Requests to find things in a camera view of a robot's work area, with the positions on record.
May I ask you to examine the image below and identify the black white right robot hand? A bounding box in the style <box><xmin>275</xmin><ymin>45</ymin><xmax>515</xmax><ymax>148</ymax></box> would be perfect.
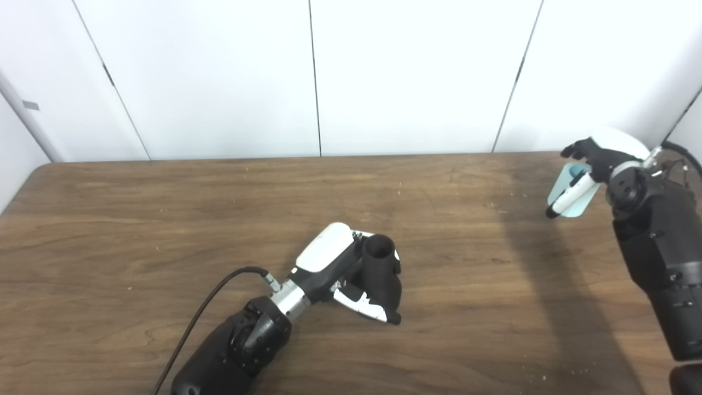
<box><xmin>545</xmin><ymin>127</ymin><xmax>653</xmax><ymax>219</ymax></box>

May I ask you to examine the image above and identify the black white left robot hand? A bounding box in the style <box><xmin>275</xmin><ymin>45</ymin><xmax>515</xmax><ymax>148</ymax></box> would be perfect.
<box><xmin>289</xmin><ymin>222</ymin><xmax>403</xmax><ymax>326</ymax></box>

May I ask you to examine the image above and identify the black nozzle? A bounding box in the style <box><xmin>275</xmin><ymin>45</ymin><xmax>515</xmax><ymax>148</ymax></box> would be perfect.
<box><xmin>363</xmin><ymin>234</ymin><xmax>403</xmax><ymax>316</ymax></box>

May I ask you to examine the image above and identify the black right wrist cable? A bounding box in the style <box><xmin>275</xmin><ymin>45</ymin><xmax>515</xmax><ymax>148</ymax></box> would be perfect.
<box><xmin>650</xmin><ymin>141</ymin><xmax>702</xmax><ymax>182</ymax></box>

